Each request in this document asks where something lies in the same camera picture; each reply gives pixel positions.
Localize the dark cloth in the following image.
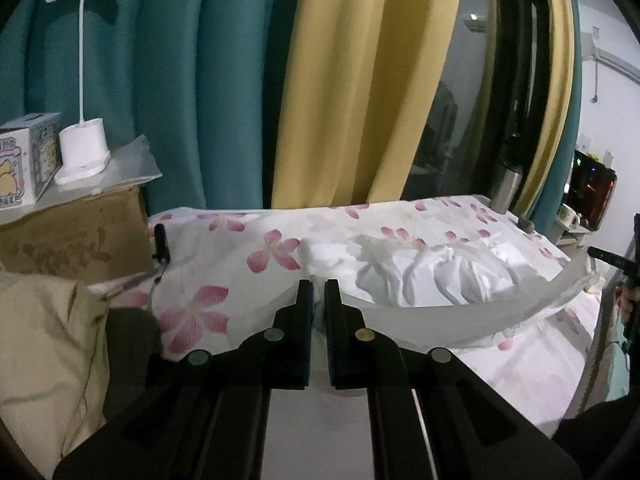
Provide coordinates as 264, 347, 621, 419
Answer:
105, 305, 163, 416

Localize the black computer case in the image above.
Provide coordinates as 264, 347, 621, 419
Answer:
567, 149, 618, 233

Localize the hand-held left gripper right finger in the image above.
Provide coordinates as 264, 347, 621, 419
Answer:
325, 280, 583, 480

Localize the cartoon printed box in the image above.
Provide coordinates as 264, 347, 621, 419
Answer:
0, 112, 63, 206

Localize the black clip with cable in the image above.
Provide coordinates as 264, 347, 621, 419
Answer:
147, 223, 172, 311

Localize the glass window with black frame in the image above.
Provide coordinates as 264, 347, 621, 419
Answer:
400, 0, 551, 201

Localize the floral bed sheet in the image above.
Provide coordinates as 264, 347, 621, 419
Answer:
147, 194, 608, 426

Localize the teal curtain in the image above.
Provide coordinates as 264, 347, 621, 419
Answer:
530, 0, 585, 233
0, 0, 306, 211

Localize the white air conditioner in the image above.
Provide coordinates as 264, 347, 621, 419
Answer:
580, 40, 640, 83

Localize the brown cardboard box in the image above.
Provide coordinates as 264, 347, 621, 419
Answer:
0, 182, 153, 286

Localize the beige cloth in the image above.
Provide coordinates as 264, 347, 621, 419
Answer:
0, 270, 112, 466

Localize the white computer desk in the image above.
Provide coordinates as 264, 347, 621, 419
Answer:
552, 225, 596, 248

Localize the person's right forearm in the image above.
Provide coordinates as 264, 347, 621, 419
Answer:
552, 397, 633, 461

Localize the yellow curtain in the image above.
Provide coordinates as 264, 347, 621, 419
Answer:
520, 0, 576, 211
271, 0, 466, 208

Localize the white desk lamp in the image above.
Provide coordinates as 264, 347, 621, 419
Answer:
46, 0, 135, 186

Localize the thin silver rod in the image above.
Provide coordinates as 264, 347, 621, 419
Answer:
87, 267, 163, 296

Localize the clear plastic sheet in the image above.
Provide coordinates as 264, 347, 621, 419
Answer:
37, 134, 163, 196

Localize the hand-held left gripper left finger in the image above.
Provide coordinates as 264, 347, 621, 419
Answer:
52, 280, 313, 480

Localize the steel thermos flask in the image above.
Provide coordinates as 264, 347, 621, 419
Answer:
490, 162, 523, 213

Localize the white printed mug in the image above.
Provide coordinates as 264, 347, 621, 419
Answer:
557, 204, 582, 231

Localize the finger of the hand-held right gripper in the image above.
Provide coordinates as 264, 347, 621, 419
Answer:
587, 246, 633, 273

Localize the person's right hand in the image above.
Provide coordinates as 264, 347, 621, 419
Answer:
617, 287, 640, 346

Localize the large white garment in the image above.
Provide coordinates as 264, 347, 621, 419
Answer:
290, 237, 598, 351

